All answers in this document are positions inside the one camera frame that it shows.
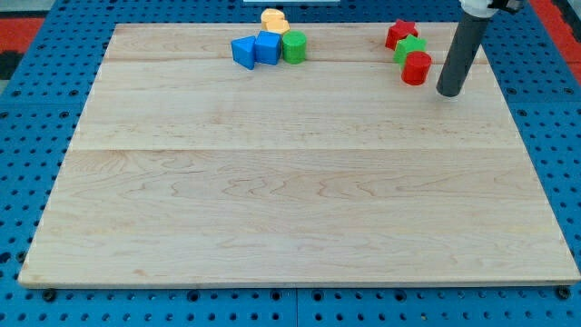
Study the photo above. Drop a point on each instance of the light wooden board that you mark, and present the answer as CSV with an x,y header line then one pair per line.
x,y
187,170

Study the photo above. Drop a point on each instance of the blue triangular prism block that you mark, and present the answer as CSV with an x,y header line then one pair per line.
x,y
243,51

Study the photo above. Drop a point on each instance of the yellow hexagon block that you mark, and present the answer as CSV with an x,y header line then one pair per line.
x,y
278,26

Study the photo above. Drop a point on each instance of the grey cylindrical robot arm rod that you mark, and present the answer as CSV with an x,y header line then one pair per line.
x,y
461,54

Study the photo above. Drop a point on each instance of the red star block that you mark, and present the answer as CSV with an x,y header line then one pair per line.
x,y
398,31

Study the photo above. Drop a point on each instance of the green cylinder block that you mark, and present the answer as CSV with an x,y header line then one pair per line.
x,y
294,45

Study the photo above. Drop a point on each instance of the red cylinder block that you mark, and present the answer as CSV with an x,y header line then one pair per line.
x,y
416,68

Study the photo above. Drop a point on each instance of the blue cube block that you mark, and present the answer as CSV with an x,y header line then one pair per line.
x,y
267,47

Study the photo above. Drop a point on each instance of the green star block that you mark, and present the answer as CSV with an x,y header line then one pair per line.
x,y
407,45

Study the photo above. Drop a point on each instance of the yellow cylinder block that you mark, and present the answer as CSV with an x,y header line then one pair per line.
x,y
271,14

